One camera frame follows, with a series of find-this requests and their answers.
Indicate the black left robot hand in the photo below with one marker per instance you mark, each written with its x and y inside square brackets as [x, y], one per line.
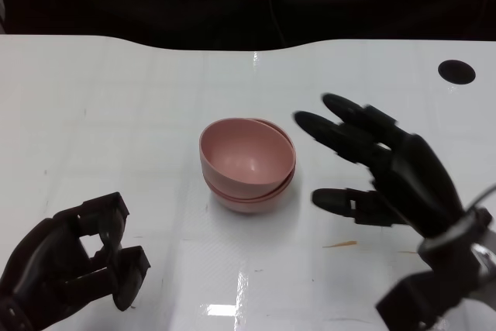
[42, 269]

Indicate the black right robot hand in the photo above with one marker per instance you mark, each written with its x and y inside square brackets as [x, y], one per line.
[414, 176]

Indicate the thin tan wood sliver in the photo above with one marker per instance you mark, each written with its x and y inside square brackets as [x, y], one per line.
[343, 244]

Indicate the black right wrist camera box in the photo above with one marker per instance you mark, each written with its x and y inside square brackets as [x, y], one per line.
[426, 292]

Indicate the black round table grommet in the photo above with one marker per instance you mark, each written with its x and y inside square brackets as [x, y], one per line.
[456, 72]

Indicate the pink plastic bowl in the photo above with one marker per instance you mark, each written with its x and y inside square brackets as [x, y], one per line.
[240, 152]
[253, 193]
[248, 207]

